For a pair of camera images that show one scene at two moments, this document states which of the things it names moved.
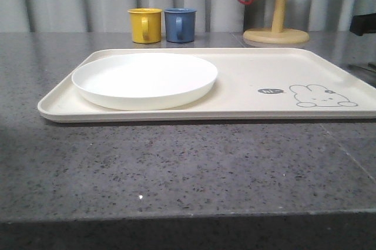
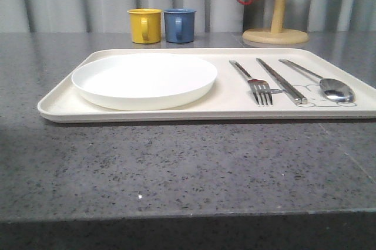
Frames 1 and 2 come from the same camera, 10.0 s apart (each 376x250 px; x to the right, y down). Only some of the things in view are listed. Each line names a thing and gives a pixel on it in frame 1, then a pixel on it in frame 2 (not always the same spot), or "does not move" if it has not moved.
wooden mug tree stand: x=277 y=34 does not move
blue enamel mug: x=180 y=24 does not move
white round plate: x=143 y=81 does not move
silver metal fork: x=372 y=65 -> x=258 y=87
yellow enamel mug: x=146 y=24 does not move
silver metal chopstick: x=356 y=67 -> x=298 y=99
